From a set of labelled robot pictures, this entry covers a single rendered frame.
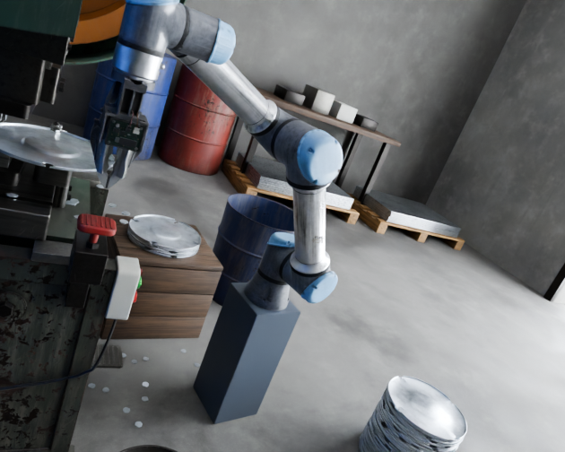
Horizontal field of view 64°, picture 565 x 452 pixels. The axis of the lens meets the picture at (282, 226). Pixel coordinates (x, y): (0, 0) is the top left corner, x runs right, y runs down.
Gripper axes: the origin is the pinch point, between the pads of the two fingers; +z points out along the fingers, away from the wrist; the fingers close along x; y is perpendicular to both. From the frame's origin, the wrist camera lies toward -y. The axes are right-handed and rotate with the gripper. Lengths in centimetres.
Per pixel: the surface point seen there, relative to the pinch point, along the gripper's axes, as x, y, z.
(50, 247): -6.7, -9.1, 20.6
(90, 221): -1.3, 0.7, 8.8
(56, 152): -9.1, -27.6, 6.0
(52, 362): -1, -7, 50
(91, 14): -7, -68, -24
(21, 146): -16.1, -28.6, 6.6
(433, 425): 115, 8, 58
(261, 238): 79, -86, 43
